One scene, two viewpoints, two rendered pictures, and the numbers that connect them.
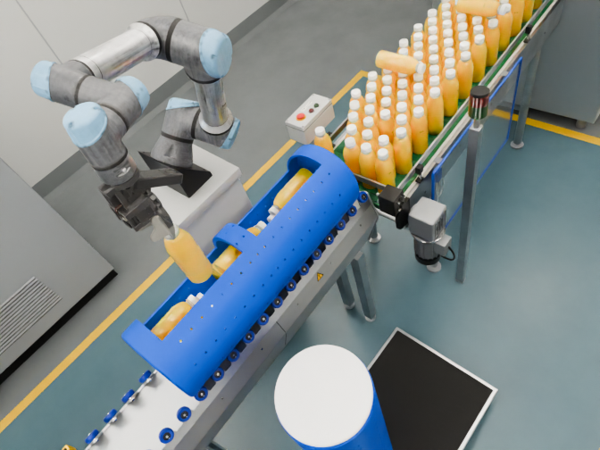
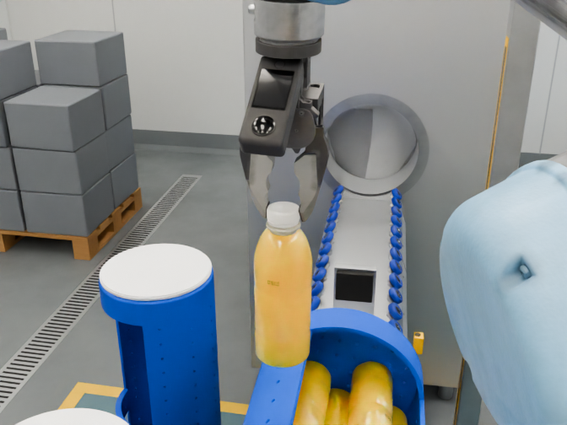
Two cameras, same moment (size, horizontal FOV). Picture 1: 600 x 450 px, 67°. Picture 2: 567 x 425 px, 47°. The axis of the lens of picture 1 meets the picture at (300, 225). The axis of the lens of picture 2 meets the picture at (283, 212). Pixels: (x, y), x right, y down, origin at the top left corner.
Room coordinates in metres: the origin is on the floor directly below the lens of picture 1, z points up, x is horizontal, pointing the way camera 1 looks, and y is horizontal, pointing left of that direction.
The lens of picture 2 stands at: (1.27, -0.21, 1.84)
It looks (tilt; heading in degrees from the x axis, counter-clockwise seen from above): 24 degrees down; 134
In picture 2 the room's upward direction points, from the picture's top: straight up
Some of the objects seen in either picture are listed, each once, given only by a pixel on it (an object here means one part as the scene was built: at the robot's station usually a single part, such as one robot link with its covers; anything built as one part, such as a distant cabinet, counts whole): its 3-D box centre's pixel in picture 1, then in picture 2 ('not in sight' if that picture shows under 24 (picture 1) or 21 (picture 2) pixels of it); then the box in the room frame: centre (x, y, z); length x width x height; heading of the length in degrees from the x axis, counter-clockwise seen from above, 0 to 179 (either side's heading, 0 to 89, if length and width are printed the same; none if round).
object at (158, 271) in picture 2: not in sight; (156, 270); (0.03, 0.60, 1.03); 0.28 x 0.28 x 0.01
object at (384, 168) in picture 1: (385, 172); not in sight; (1.17, -0.38, 1.00); 0.07 x 0.07 x 0.19
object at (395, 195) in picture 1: (390, 201); not in sight; (1.07, -0.35, 0.95); 0.10 x 0.07 x 0.10; 35
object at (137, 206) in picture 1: (131, 196); (288, 91); (0.76, 0.32, 1.66); 0.09 x 0.08 x 0.12; 124
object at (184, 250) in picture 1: (187, 253); (283, 289); (0.77, 0.30, 1.42); 0.07 x 0.07 x 0.19
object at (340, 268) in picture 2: not in sight; (353, 296); (0.43, 0.89, 1.00); 0.10 x 0.04 x 0.15; 35
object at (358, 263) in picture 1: (364, 288); not in sight; (1.11, -0.19, 0.31); 0.06 x 0.06 x 0.63; 35
